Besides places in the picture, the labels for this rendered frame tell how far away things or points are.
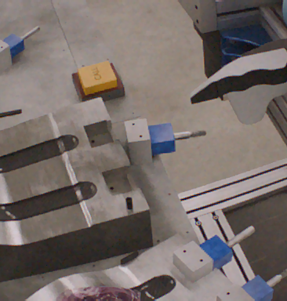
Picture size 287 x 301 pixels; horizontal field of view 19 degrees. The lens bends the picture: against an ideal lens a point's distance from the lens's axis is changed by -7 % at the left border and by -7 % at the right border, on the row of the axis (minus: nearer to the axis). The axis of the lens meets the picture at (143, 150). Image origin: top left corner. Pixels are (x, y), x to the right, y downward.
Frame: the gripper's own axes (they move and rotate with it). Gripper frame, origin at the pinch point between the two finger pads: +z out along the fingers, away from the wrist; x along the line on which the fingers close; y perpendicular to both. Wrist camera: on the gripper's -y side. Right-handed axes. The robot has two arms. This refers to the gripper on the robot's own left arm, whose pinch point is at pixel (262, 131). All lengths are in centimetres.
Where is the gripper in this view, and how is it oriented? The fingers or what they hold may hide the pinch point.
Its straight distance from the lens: 62.6
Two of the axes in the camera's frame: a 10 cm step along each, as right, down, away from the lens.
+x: -6.9, -3.7, 6.3
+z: -7.1, 5.3, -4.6
